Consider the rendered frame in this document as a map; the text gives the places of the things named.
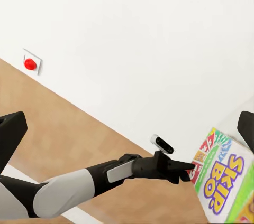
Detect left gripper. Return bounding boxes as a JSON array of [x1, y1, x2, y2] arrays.
[[142, 151, 195, 184]]

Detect board game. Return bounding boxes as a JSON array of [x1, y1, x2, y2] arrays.
[[186, 127, 254, 224]]

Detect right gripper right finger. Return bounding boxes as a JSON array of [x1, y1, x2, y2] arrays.
[[237, 110, 254, 153]]

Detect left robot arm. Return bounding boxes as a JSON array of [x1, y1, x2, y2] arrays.
[[0, 135, 195, 220]]

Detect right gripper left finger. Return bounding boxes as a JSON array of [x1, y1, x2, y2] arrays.
[[0, 111, 28, 173]]

